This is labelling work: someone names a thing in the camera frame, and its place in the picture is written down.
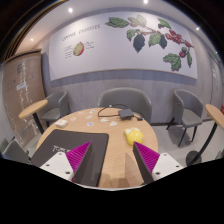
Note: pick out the black mouse pad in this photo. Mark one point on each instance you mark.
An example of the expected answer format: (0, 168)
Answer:
(65, 141)

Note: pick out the coffee plant wall mural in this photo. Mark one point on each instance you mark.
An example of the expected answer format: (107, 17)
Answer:
(121, 40)

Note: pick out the grey armchair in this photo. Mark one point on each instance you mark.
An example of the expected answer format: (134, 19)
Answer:
(187, 110)
(56, 108)
(127, 98)

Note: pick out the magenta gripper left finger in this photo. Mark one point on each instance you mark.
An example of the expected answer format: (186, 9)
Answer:
(71, 165)

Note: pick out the black power adapter box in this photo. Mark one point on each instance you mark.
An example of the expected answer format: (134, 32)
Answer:
(125, 114)

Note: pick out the grey left armchair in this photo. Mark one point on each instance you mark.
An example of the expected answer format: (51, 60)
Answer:
(56, 108)

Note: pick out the grey right armchair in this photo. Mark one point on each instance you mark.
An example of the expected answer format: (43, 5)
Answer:
(187, 110)

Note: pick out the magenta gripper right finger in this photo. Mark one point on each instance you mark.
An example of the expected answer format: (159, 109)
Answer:
(152, 165)

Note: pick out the grey chair bottom left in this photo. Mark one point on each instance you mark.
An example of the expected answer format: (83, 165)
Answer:
(12, 151)

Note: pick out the grey middle armchair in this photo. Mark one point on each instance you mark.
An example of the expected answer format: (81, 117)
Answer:
(127, 98)

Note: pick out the left round side table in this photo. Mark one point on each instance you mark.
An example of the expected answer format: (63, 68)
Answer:
(32, 110)

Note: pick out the yellow computer mouse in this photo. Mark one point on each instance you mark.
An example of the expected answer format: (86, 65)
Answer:
(133, 135)

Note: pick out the white small box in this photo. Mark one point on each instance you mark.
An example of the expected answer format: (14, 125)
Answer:
(61, 123)

